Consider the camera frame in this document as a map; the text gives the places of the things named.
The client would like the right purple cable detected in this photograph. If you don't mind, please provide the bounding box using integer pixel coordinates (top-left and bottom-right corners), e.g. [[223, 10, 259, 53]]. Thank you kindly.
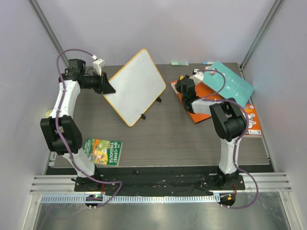
[[194, 69, 259, 209]]

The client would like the slotted cable duct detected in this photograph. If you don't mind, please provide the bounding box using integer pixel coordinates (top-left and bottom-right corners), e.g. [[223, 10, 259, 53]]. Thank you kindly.
[[41, 194, 220, 204]]

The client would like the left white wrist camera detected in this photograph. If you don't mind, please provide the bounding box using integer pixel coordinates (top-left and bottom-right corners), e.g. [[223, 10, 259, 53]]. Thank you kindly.
[[92, 55, 106, 76]]

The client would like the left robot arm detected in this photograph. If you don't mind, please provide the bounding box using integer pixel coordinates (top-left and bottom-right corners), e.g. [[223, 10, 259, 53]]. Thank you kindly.
[[40, 57, 116, 191]]

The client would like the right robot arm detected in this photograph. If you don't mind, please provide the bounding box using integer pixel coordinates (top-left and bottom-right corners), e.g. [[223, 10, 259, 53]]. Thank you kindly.
[[175, 75, 248, 189]]

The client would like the purple cable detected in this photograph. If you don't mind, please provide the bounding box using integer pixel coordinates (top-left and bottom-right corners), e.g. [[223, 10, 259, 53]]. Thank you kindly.
[[194, 69, 259, 209], [56, 49, 123, 208]]

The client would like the orange paperback book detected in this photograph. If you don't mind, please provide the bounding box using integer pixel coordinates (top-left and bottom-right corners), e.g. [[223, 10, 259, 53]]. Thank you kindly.
[[244, 104, 262, 138]]

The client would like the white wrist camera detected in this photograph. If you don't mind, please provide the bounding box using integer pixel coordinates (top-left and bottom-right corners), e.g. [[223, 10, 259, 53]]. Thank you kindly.
[[92, 55, 106, 76], [190, 69, 204, 85]]

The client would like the yellow framed whiteboard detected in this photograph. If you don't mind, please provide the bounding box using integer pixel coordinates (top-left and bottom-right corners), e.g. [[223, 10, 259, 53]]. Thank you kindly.
[[104, 48, 166, 127]]

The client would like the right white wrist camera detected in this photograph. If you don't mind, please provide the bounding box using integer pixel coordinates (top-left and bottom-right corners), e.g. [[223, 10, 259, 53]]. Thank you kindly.
[[190, 69, 204, 85]]

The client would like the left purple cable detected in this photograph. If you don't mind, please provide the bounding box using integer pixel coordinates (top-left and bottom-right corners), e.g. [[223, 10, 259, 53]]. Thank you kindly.
[[56, 49, 123, 208]]

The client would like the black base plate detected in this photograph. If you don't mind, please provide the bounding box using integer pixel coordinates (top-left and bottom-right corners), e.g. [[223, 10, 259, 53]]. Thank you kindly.
[[71, 166, 246, 197]]

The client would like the green treehouse book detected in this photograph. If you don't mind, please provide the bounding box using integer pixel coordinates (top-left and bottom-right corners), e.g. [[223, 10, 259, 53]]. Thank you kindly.
[[83, 138, 122, 167]]

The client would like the teal plastic board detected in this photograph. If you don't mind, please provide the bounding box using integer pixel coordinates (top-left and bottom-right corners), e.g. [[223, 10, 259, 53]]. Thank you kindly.
[[203, 62, 254, 107]]

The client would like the green eraser block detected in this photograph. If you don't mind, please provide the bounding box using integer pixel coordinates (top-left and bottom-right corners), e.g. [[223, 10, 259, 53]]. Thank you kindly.
[[171, 61, 189, 66]]

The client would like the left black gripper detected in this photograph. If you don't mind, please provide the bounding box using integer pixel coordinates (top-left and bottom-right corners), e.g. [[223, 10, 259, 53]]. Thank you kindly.
[[83, 71, 116, 95]]

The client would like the pale yellow mug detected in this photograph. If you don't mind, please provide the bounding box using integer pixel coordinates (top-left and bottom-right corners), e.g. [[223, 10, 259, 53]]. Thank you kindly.
[[46, 110, 52, 118]]

